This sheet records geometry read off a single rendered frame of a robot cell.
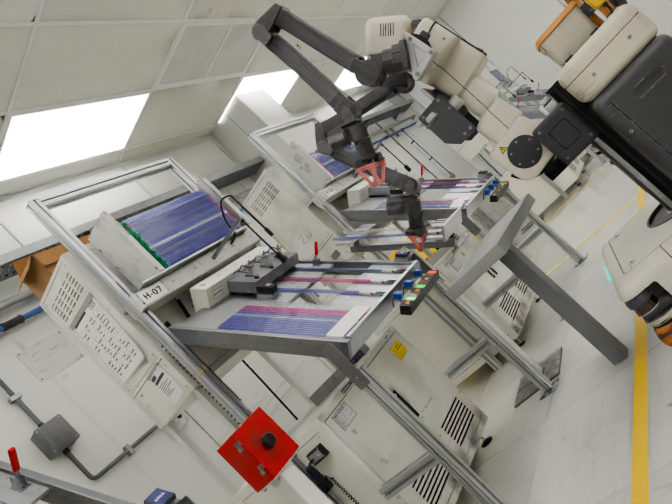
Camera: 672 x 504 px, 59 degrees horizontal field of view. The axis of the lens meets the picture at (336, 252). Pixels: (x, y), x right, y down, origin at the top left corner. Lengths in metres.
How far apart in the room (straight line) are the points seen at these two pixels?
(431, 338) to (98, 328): 1.82
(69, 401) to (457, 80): 2.69
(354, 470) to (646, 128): 1.36
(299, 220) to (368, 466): 1.79
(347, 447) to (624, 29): 1.47
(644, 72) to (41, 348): 3.25
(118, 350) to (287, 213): 1.46
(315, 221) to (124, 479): 1.74
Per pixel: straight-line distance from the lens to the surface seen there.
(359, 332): 1.89
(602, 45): 1.81
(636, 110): 1.81
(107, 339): 2.47
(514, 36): 9.66
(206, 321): 2.21
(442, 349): 3.45
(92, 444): 3.60
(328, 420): 2.06
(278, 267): 2.45
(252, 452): 1.61
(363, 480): 2.11
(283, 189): 3.48
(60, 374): 3.76
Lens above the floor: 0.76
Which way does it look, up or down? 5 degrees up
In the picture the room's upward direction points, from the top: 47 degrees counter-clockwise
